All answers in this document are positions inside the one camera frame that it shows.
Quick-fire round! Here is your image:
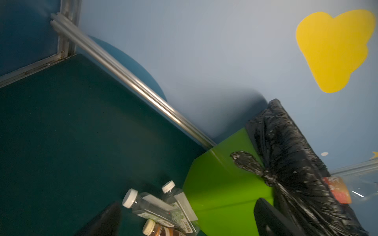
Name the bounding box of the green plastic trash bin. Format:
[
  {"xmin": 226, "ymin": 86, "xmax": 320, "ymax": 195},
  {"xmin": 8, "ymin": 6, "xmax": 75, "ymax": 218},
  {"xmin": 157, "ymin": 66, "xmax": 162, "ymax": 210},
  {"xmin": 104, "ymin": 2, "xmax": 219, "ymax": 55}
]
[{"xmin": 183, "ymin": 128, "xmax": 273, "ymax": 236}]

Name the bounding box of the brown coffee bottle middle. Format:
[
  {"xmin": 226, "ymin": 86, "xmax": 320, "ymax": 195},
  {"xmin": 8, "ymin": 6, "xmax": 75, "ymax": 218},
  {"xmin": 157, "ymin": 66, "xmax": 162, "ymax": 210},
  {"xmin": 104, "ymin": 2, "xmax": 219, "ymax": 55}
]
[{"xmin": 142, "ymin": 219, "xmax": 185, "ymax": 236}]

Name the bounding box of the aluminium back frame rail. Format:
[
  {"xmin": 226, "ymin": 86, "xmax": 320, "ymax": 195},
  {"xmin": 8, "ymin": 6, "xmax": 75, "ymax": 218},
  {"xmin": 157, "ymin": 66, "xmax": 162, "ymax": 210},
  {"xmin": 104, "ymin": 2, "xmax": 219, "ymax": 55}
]
[{"xmin": 51, "ymin": 13, "xmax": 216, "ymax": 149}]

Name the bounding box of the black bin liner bag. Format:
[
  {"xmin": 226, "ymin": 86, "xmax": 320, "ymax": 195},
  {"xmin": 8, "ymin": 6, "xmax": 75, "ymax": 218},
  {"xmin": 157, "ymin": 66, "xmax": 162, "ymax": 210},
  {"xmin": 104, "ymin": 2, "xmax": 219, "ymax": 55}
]
[{"xmin": 231, "ymin": 99, "xmax": 368, "ymax": 236}]

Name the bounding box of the red-cap orange tea bottle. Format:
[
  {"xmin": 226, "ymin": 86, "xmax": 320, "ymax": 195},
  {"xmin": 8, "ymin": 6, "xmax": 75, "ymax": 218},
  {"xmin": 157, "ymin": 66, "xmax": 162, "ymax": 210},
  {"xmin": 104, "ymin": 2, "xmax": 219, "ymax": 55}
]
[{"xmin": 323, "ymin": 176, "xmax": 378, "ymax": 205}]

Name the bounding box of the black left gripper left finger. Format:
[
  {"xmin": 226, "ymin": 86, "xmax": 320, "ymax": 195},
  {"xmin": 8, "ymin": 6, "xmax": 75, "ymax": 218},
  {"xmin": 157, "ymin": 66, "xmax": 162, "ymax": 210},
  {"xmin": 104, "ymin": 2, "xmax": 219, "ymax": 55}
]
[{"xmin": 74, "ymin": 202, "xmax": 122, "ymax": 236}]

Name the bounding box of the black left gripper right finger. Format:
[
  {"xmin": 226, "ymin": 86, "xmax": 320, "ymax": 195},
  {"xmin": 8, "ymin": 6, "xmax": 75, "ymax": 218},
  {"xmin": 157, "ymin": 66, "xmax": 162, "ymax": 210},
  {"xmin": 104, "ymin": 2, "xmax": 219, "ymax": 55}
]
[{"xmin": 254, "ymin": 198, "xmax": 305, "ymax": 236}]

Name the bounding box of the clear square white-cap bottle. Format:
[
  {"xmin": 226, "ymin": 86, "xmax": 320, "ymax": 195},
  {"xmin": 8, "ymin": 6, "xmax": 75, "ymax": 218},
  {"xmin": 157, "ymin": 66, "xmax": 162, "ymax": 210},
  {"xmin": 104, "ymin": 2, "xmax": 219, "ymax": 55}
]
[{"xmin": 161, "ymin": 181, "xmax": 200, "ymax": 236}]

